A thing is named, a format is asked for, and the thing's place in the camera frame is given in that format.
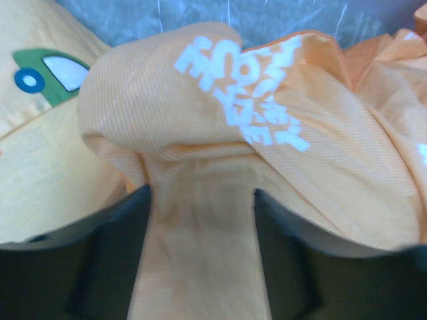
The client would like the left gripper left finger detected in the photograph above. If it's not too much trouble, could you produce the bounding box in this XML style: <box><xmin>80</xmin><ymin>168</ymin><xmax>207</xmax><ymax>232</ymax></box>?
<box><xmin>1</xmin><ymin>185</ymin><xmax>152</xmax><ymax>319</ymax></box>

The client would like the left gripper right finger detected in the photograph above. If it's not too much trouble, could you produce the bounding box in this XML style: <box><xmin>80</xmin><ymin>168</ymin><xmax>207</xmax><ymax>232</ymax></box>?
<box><xmin>254</xmin><ymin>189</ymin><xmax>426</xmax><ymax>319</ymax></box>

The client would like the orange Mickey Mouse pillowcase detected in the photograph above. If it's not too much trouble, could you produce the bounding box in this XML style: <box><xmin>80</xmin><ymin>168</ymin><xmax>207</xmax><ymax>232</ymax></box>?
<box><xmin>78</xmin><ymin>7</ymin><xmax>426</xmax><ymax>319</ymax></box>

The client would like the yellow car print pillow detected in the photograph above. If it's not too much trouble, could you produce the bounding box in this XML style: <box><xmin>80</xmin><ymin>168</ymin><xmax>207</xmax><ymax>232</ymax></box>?
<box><xmin>1</xmin><ymin>1</ymin><xmax>126</xmax><ymax>243</ymax></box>

